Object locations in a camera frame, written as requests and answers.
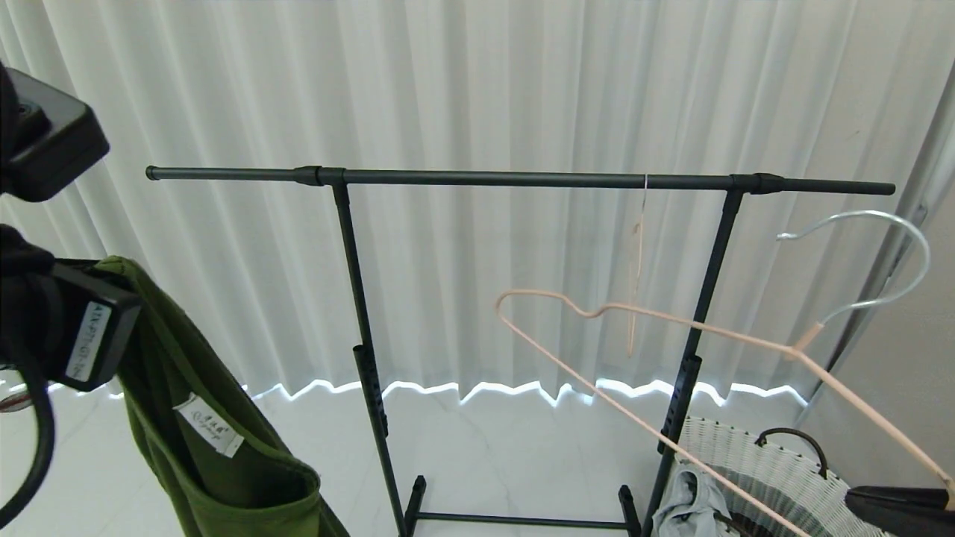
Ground white laundry basket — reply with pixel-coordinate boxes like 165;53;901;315
657;416;896;537

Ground black cable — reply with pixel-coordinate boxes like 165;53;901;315
0;358;57;529

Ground pale grey shorts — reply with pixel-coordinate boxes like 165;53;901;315
653;462;736;537

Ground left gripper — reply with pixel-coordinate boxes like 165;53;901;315
45;260;143;393

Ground white curtain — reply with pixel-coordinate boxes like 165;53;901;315
0;0;955;407

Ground green long-sleeved shirt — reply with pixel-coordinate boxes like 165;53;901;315
95;255;351;537

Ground pink clothes hanger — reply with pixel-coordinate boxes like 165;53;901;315
495;210;955;537
627;175;648;357

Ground black clothes rack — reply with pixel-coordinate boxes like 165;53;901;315
145;165;897;537

